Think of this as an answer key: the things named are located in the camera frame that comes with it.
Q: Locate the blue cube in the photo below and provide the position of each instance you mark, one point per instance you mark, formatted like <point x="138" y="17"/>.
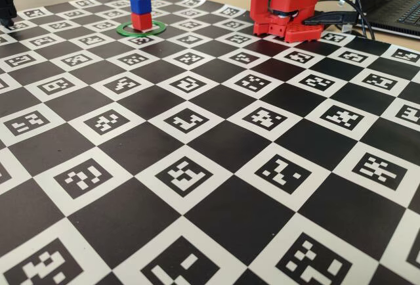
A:
<point x="140" y="4"/>

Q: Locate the red cube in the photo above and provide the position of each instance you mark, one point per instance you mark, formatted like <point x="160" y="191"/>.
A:
<point x="141" y="21"/>

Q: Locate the red robot arm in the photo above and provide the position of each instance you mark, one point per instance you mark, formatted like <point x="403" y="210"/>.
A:
<point x="285" y="6"/>

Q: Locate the black clamp stand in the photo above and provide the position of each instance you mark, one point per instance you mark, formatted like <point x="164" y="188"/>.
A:
<point x="6" y="6"/>

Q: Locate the black white marker checkerboard mat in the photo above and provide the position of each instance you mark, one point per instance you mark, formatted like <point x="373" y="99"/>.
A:
<point x="229" y="153"/>

